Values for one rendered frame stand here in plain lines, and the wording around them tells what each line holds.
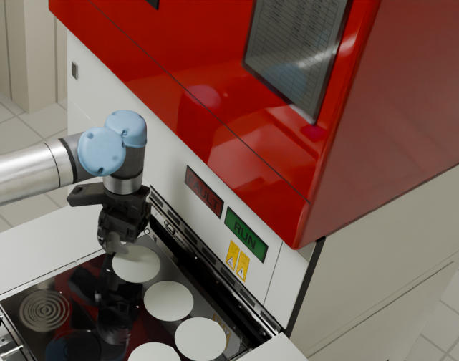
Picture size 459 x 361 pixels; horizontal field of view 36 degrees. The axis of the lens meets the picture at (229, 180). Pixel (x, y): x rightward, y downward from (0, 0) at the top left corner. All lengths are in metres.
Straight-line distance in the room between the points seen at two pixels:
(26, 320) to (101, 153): 0.45
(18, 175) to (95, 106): 0.63
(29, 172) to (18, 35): 2.05
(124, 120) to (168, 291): 0.39
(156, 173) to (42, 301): 0.35
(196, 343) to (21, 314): 0.34
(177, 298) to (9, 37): 1.94
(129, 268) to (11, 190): 0.48
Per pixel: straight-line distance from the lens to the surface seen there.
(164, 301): 1.46
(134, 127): 1.25
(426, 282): 1.84
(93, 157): 1.09
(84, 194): 1.42
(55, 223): 1.69
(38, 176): 1.09
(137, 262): 1.51
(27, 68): 3.16
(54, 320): 1.43
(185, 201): 1.46
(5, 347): 1.47
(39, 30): 3.10
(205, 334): 1.42
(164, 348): 1.39
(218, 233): 1.41
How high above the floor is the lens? 2.06
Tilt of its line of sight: 42 degrees down
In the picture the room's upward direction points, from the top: 12 degrees clockwise
